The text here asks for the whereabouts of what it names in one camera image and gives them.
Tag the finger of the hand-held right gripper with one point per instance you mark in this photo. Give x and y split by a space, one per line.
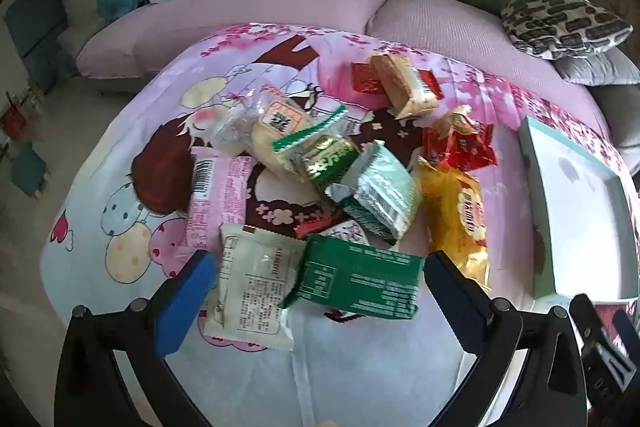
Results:
590 322

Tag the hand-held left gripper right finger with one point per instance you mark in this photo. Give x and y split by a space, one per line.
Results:
457 302

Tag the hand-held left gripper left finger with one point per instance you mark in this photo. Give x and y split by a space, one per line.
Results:
182 302

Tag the yellow bread packet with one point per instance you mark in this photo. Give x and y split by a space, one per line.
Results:
460 217

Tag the dark green snack packet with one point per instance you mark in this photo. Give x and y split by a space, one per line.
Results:
360 277

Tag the white box with teal rim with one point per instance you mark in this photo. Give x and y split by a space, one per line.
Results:
580 217

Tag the pink snack packet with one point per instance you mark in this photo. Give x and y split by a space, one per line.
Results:
215 197

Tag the light green wafer packet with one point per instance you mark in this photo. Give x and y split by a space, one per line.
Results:
385 192

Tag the red and white snack packet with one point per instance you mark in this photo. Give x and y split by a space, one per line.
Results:
315 227

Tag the pale jelly cup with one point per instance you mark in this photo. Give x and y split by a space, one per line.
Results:
232 132

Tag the green gold cracker packet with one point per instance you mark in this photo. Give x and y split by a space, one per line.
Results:
327 162

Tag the clear green-striped cracker packet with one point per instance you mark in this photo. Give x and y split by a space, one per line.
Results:
285 122

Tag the beige bread packet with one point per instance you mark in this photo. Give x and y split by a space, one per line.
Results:
405 87

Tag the printed pink cartoon blanket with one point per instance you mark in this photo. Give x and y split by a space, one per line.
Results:
320 372

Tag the cream snack packet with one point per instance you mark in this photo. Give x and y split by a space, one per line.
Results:
455 119

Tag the teal stool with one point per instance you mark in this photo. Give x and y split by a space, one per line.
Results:
30 172

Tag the small red packet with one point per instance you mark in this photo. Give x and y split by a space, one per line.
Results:
431 82
362 79

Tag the red pot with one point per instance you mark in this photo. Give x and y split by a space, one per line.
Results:
17 122

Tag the black and white patterned pillow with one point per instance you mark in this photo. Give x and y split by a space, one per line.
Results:
560 22

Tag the pink ribbed sofa cover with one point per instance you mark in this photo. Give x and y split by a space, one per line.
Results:
250 7

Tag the teal cloth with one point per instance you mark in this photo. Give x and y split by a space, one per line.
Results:
117 2

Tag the dark teal cabinet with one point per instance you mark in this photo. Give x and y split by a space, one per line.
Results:
35 22

